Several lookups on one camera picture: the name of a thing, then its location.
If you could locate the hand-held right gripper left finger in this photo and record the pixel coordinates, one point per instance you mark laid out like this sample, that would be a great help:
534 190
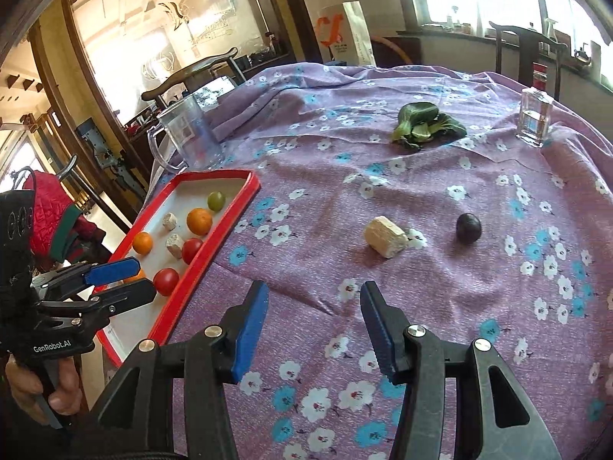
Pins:
249 335

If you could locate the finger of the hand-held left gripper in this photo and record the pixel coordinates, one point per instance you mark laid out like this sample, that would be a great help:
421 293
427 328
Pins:
115 270
134 292

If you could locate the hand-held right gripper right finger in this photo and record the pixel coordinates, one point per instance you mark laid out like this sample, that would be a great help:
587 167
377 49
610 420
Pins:
380 330

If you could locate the small orange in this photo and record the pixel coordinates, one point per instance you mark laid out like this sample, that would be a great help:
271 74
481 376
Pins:
138 276
142 243

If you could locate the red tomato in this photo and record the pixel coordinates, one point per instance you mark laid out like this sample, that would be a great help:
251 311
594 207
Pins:
166 281
191 249

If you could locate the small white yam chunk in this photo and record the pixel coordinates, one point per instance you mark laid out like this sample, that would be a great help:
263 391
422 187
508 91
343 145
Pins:
169 221
175 244

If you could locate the large orange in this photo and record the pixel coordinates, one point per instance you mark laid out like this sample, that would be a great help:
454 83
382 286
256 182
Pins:
199 220

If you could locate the red tray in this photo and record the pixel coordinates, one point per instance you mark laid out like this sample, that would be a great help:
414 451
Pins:
187 191

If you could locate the green round fruit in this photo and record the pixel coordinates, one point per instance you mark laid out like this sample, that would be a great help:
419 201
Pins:
216 200

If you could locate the person's left hand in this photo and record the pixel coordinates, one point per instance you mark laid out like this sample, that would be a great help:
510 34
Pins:
67 393

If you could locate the purple floral tablecloth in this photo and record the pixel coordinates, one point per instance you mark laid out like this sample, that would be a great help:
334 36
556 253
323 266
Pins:
455 297

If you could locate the red quilted jacket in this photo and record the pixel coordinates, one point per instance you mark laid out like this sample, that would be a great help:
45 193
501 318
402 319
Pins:
48 211

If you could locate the grey metal machine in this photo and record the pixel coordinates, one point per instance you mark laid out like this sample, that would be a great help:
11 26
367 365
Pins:
93 139

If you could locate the dark purple plum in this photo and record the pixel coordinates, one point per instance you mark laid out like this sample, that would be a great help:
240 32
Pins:
468 226

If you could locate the clear plastic mug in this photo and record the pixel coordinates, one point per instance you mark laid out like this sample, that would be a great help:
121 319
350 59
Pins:
191 134

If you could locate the green leafy vegetable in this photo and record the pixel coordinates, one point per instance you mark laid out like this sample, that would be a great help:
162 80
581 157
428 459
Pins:
424 124

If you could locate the dark wooden chair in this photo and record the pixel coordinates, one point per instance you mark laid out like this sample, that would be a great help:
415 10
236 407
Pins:
191 69
524 57

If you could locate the clear glass bottle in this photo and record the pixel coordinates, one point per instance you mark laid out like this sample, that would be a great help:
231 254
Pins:
534 117

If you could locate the white paper bag orange print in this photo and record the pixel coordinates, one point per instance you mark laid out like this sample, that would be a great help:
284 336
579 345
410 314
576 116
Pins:
349 33

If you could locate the small red box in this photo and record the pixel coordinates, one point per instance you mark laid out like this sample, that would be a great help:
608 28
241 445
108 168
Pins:
539 76

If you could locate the metal teapot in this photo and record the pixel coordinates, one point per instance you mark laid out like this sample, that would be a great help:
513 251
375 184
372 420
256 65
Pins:
583 52

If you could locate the clear spray bottle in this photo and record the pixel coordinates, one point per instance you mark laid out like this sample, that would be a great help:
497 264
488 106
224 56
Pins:
550 31

